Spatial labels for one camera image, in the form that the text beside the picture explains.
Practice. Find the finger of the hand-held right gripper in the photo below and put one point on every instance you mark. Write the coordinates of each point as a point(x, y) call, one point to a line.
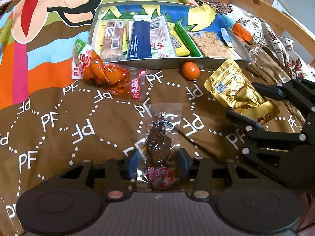
point(248, 125)
point(270, 90)

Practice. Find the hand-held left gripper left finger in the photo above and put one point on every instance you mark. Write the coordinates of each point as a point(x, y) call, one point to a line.
point(133, 164)

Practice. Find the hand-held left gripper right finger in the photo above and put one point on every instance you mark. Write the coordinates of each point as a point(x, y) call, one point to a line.
point(185, 163)

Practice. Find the dark brown meat snack packet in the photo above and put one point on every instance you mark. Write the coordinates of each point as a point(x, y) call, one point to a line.
point(158, 147)

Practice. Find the gold snack packet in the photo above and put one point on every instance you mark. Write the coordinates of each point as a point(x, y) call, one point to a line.
point(231, 83)

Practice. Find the clear meat floss cake packet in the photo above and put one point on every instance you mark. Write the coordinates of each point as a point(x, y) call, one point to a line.
point(209, 44)

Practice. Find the green stick packet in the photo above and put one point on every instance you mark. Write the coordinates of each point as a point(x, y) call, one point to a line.
point(188, 39)

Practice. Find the white snack packet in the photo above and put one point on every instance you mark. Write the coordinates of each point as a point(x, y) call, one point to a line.
point(161, 36)

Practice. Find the navy blue packet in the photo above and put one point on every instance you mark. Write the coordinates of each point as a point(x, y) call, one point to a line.
point(139, 39)

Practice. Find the metal tray with colourful print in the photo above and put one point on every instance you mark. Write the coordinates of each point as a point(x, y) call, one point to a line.
point(172, 11)

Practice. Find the floral cloth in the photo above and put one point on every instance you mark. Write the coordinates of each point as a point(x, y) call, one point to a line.
point(273, 34)

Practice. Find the orange cloth piece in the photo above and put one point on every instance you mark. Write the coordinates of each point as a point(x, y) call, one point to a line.
point(241, 30)

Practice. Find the tangerine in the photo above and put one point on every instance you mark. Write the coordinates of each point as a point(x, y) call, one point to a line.
point(190, 70)

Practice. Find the yellow snack packet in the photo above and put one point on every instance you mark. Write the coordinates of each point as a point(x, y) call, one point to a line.
point(181, 45)

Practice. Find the orange snack packet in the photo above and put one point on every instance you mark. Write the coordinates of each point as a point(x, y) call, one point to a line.
point(98, 68)

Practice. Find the printed brown blanket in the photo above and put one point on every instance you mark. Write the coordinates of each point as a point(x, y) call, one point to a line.
point(49, 98)

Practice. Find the brown bread packet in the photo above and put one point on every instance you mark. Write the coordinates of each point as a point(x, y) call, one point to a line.
point(113, 36)

